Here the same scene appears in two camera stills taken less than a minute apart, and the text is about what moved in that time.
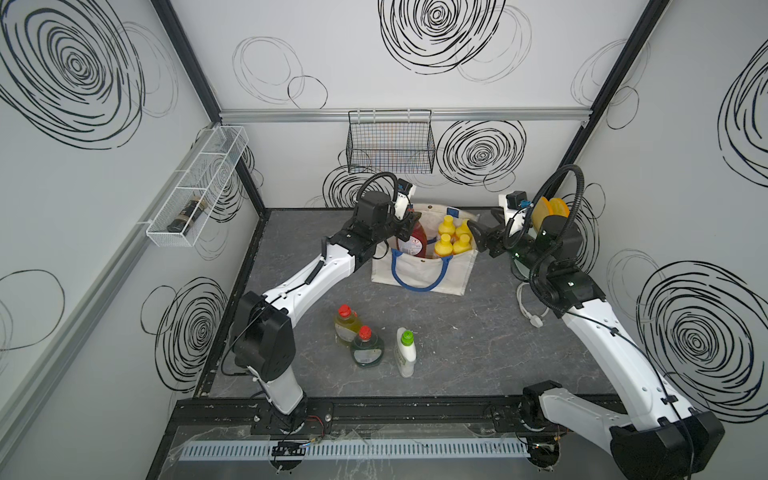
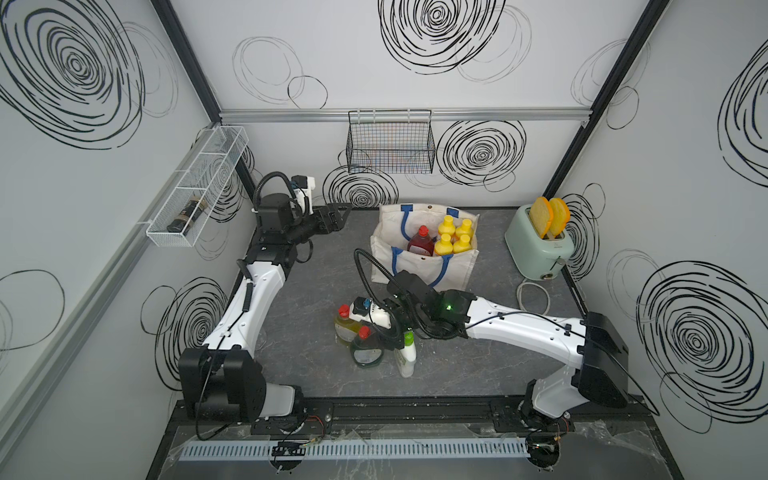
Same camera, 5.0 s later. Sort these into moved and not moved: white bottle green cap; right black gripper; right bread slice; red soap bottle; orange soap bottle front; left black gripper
Moved: red soap bottle; right black gripper; left black gripper
Not moved: right bread slice; orange soap bottle front; white bottle green cap
